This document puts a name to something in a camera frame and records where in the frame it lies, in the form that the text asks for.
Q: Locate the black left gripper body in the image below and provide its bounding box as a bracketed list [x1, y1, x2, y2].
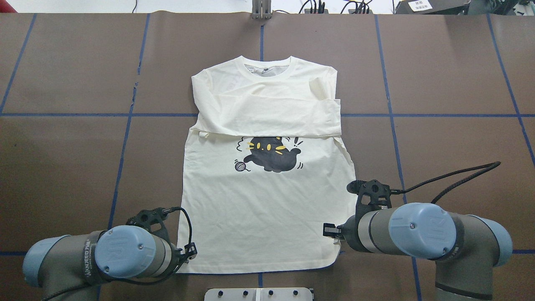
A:
[167, 247, 186, 272]

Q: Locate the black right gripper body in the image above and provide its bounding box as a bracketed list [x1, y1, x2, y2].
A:
[339, 215, 362, 251]

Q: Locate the cream long-sleeve cat shirt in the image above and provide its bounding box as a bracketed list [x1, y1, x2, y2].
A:
[178, 56, 355, 274]

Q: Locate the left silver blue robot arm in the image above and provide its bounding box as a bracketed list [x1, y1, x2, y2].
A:
[22, 225, 197, 301]

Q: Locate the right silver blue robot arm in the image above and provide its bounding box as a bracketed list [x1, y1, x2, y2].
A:
[323, 203, 513, 301]

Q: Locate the black box with label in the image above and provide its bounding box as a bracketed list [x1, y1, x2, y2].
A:
[394, 0, 469, 15]

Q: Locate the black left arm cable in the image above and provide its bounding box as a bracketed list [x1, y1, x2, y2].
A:
[40, 207, 194, 301]

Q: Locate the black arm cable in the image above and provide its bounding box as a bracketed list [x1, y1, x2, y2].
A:
[40, 207, 194, 301]
[389, 161, 501, 205]

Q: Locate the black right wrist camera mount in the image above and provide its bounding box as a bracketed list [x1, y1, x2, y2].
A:
[346, 179, 393, 218]

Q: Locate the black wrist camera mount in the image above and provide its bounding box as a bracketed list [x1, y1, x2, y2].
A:
[346, 179, 393, 218]
[125, 207, 172, 242]

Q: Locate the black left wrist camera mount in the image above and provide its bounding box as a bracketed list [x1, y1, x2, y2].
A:
[125, 207, 172, 242]

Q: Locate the white camera pole with base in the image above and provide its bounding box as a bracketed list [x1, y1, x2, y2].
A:
[204, 287, 315, 301]

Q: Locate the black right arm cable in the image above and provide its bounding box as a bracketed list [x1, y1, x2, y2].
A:
[389, 161, 501, 205]

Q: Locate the aluminium frame post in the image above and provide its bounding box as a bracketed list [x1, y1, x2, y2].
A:
[252, 0, 273, 20]

